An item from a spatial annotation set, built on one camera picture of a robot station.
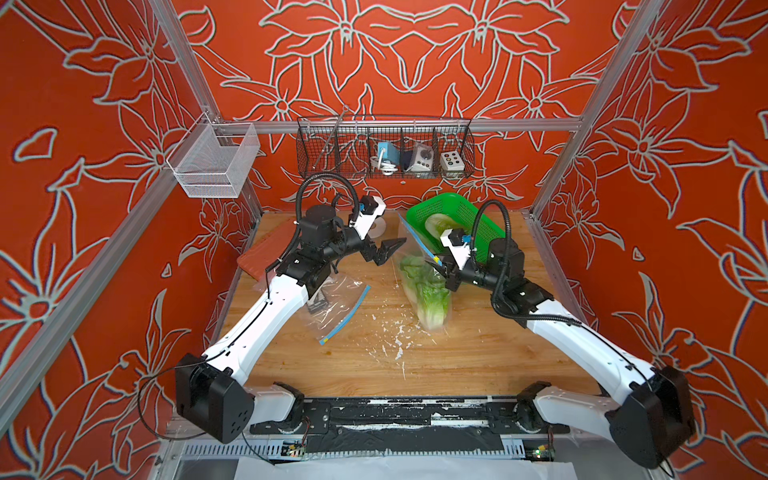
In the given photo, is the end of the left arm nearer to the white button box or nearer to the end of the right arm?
the end of the right arm

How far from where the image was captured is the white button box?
0.95 meters

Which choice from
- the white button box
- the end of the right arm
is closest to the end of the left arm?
the end of the right arm
